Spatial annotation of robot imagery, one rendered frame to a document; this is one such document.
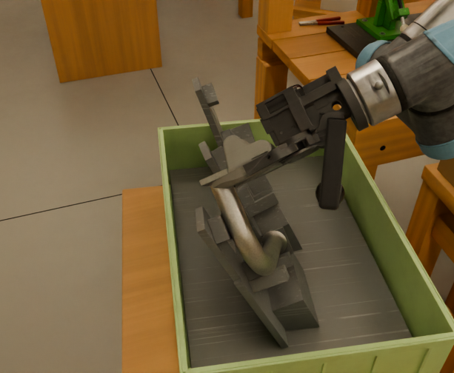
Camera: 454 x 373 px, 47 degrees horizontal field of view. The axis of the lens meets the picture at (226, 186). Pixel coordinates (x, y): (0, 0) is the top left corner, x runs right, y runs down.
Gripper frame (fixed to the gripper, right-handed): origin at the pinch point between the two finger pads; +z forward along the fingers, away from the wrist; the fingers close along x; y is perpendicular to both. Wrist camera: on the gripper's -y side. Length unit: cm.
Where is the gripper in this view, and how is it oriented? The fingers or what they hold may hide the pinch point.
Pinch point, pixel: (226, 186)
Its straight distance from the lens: 69.7
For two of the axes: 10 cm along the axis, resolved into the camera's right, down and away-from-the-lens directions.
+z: -8.7, 4.5, 1.9
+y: -4.3, -8.9, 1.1
